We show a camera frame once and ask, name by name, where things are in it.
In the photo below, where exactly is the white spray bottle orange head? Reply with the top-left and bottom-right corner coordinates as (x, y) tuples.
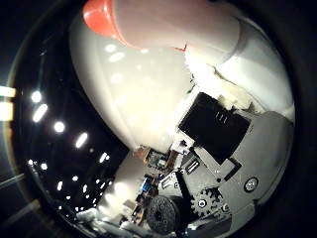
(82, 0), (241, 65)

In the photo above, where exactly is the brown wooden box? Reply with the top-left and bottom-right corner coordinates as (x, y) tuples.
(133, 146), (152, 164)

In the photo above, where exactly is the small blue device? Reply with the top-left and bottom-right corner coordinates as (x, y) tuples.
(139, 176), (154, 193)

